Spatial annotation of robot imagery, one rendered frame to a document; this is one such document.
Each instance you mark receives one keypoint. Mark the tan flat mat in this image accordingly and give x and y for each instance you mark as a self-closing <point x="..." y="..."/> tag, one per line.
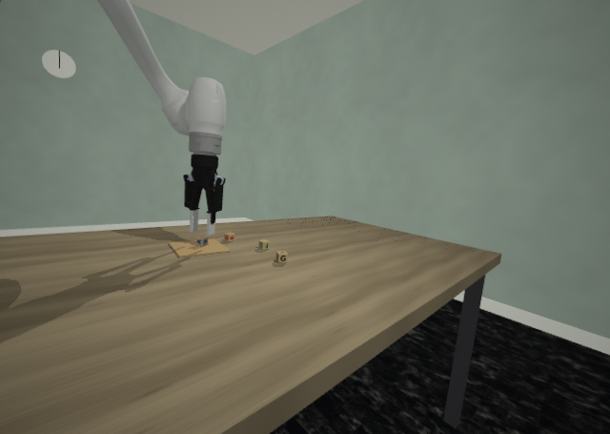
<point x="188" y="248"/>

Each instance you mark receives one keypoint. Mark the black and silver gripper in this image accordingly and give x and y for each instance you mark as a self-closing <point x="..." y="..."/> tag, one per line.
<point x="205" y="167"/>

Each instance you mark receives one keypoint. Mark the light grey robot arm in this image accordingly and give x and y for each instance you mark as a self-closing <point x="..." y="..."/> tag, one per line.
<point x="202" y="108"/>

